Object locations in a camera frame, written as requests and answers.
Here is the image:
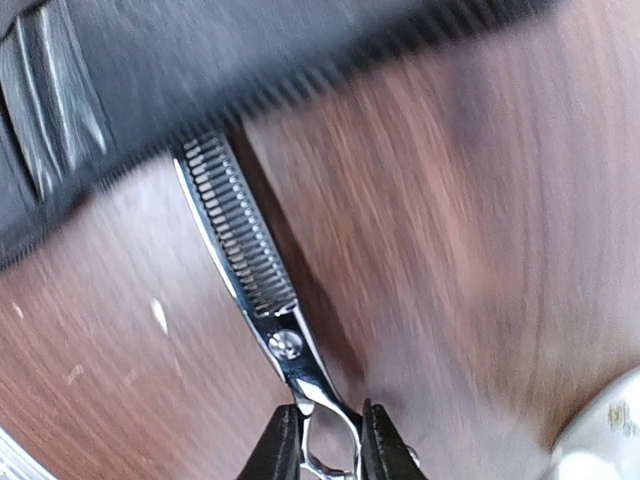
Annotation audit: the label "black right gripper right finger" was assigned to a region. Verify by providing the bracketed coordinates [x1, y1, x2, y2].
[361, 399, 423, 480]

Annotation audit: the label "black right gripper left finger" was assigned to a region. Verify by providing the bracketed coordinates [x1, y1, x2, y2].
[238, 404, 300, 480]

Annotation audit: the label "silver scissors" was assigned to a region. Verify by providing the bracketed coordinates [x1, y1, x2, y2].
[174, 132, 363, 479]

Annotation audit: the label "black zip tool case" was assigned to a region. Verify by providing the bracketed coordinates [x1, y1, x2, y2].
[1, 1, 549, 266]

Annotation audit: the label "white patterned mug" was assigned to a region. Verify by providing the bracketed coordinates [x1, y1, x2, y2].
[540, 368, 639, 479]

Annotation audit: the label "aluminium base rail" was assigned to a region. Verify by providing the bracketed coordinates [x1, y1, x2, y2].
[0, 428, 56, 480]

